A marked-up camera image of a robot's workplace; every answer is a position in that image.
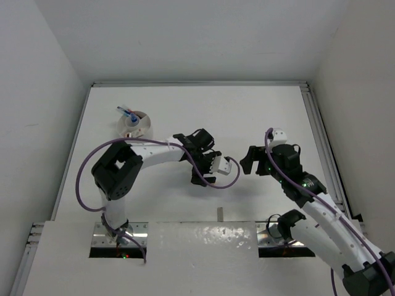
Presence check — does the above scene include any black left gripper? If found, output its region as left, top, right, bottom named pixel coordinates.
left=189, top=150, right=221, bottom=186

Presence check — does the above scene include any clear blue gel pen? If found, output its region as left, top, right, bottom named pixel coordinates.
left=130, top=113, right=139, bottom=125

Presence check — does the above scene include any blue ballpoint pen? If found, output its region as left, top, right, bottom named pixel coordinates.
left=117, top=106, right=131, bottom=117

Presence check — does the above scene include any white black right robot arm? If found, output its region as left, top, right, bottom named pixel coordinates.
left=240, top=144, right=394, bottom=295

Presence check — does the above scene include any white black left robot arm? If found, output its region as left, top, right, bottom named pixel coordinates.
left=91, top=129, right=230, bottom=239

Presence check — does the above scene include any grey staple box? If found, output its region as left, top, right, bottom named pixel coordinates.
left=217, top=207, right=224, bottom=222

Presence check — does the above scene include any white round desk organizer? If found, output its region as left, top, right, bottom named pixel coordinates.
left=116, top=111, right=154, bottom=139

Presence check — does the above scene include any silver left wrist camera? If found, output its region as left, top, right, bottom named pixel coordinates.
left=212, top=156, right=232, bottom=176

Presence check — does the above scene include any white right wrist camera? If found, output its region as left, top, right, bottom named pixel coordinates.
left=267, top=128, right=288, bottom=150

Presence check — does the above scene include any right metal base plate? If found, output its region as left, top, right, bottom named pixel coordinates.
left=255, top=221, right=315, bottom=248

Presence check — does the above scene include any metal base plate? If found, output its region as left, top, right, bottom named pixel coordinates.
left=91, top=222, right=149, bottom=248
left=255, top=221, right=315, bottom=248

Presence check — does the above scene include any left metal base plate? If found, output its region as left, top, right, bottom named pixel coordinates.
left=91, top=222, right=149, bottom=248

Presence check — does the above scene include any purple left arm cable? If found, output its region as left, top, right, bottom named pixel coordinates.
left=75, top=138, right=241, bottom=265

